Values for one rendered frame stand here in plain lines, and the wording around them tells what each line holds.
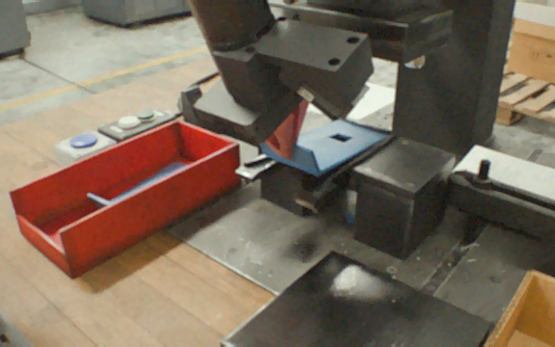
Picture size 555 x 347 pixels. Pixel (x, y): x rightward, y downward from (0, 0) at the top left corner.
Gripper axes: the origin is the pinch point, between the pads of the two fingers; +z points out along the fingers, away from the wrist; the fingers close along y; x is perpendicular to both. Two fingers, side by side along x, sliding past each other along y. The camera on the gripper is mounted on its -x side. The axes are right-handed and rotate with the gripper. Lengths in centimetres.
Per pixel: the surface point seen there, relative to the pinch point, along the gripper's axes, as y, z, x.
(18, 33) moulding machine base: 107, 138, 435
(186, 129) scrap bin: 2.8, 8.3, 22.0
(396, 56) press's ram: 8.9, -6.6, -8.2
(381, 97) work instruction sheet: 36.5, 29.0, 14.2
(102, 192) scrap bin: -11.1, 7.0, 23.8
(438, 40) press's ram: 15.5, -4.0, -9.1
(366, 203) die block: 2.3, 7.9, -6.5
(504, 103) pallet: 212, 193, 49
